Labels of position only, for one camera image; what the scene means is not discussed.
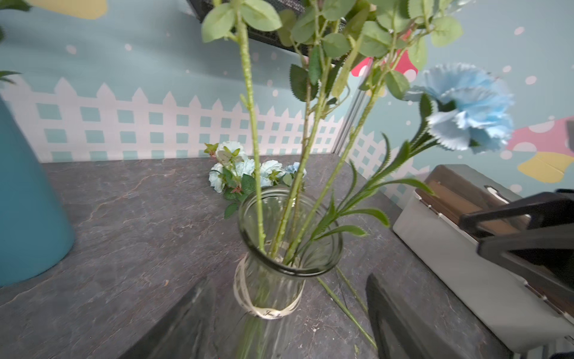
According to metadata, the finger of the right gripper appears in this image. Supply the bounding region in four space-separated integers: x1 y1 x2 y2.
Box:
477 224 573 301
458 190 573 238

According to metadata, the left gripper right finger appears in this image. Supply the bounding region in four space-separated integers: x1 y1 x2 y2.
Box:
366 273 463 358

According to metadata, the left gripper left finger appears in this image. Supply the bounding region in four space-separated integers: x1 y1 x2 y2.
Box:
121 278 215 358

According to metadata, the blue carnation stem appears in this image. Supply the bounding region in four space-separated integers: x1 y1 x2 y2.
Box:
316 266 378 351
306 63 514 242

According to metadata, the clear glass vase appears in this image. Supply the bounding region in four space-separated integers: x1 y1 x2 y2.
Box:
215 186 343 358

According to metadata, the white blue rose stem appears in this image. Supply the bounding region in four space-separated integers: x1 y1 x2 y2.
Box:
204 141 257 219

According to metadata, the teal ceramic vase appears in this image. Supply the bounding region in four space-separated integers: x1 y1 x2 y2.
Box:
1 102 75 287

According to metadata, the light blue rose stem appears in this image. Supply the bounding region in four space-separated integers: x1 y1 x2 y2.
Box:
260 160 300 187

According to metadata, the light blue rose bouquet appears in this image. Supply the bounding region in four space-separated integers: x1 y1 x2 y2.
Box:
200 0 465 266

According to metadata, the black wire mesh basket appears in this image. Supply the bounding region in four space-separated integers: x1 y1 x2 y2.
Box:
188 1 361 61

